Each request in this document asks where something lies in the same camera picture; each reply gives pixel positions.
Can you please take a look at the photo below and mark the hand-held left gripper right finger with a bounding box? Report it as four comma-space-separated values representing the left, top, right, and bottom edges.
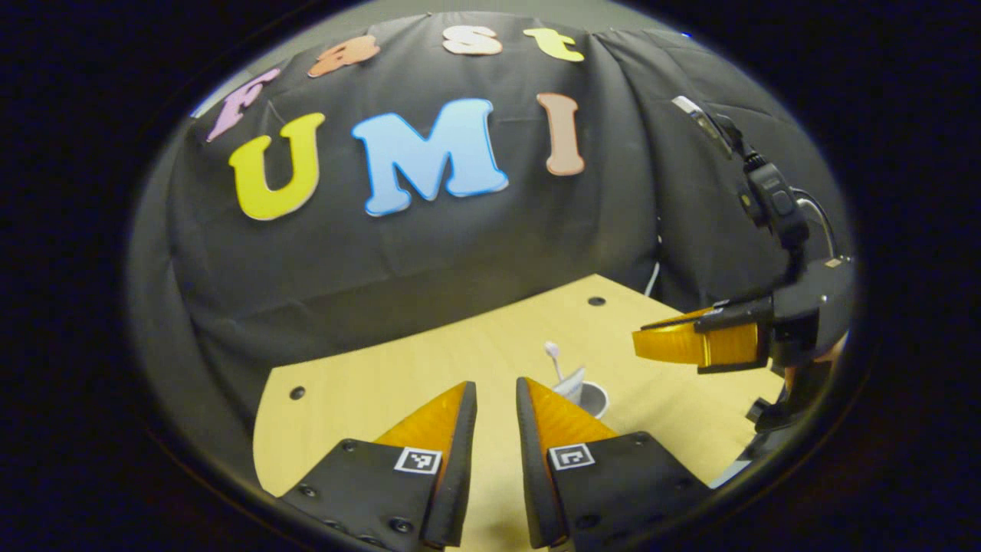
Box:
516, 376, 710, 550

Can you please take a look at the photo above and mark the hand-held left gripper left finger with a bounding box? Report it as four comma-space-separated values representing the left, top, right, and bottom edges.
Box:
280, 381, 478, 551

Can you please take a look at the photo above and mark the white toothpaste tube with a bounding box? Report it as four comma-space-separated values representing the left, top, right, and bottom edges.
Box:
553, 366, 587, 405

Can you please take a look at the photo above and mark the white cup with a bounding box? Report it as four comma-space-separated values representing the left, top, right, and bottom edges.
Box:
571, 381, 611, 419

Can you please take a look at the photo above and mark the light wooden desktop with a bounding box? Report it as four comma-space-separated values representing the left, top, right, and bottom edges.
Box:
253, 274, 790, 551

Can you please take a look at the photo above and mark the black backdrop cloth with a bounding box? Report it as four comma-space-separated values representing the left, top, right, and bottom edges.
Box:
126, 11, 855, 476

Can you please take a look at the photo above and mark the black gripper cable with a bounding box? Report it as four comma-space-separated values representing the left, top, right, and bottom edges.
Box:
797, 188, 838, 259

